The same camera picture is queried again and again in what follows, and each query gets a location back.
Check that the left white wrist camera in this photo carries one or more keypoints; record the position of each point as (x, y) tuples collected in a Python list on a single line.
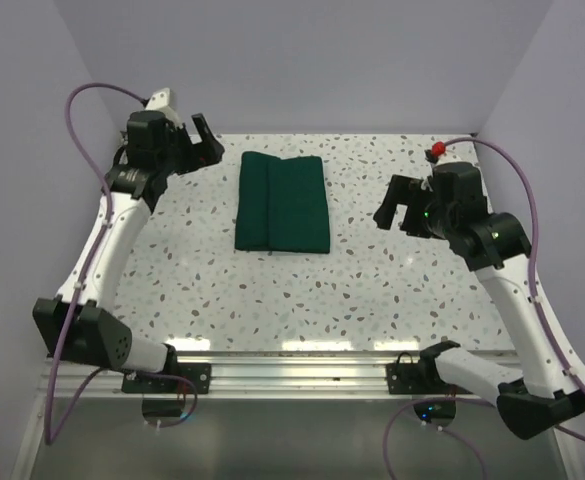
[(165, 101)]

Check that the aluminium mounting rail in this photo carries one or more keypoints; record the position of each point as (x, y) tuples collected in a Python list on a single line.
[(301, 375)]

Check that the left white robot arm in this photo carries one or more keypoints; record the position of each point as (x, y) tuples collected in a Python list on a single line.
[(78, 324)]

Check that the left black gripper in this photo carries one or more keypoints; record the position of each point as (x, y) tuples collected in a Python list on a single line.
[(201, 153)]

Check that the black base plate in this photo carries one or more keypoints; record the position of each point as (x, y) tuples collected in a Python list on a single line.
[(405, 376), (188, 378)]

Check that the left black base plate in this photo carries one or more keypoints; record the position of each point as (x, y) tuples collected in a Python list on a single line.
[(188, 378)]

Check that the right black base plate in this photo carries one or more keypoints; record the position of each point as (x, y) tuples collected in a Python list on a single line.
[(405, 376)]

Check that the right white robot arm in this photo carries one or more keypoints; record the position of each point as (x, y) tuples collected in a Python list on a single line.
[(548, 388)]

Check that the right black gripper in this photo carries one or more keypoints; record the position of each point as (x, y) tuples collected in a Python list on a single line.
[(399, 193)]

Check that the green surgical cloth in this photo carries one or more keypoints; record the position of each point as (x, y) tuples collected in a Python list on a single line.
[(282, 205)]

